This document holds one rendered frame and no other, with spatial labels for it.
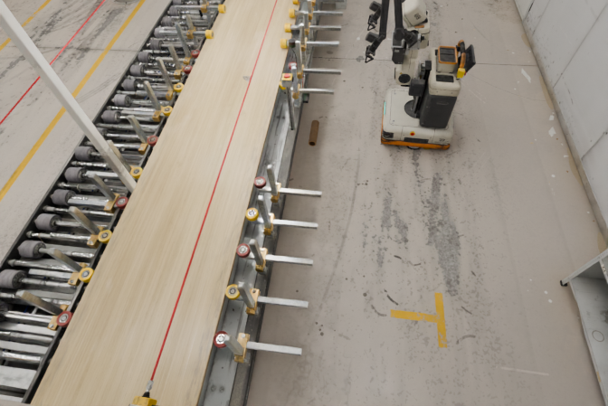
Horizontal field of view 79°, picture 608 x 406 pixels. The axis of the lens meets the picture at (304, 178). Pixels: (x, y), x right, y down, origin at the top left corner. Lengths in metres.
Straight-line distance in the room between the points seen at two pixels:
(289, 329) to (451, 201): 1.82
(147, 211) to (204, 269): 0.59
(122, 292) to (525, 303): 2.81
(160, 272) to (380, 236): 1.82
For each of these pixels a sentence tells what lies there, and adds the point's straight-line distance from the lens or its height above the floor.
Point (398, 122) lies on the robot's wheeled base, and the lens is 3.72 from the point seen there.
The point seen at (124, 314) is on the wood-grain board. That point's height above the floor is 0.90.
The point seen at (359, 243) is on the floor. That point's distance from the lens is 3.22.
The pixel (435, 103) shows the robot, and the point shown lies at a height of 0.61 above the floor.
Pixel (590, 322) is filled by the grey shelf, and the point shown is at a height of 0.14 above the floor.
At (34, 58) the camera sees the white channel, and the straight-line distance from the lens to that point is 2.10.
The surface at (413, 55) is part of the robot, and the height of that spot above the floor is 0.94.
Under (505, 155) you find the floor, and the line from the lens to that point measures 4.12.
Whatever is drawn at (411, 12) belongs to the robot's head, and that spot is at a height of 1.34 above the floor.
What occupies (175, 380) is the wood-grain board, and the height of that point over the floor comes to 0.90.
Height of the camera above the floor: 2.89
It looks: 54 degrees down
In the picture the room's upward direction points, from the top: 5 degrees counter-clockwise
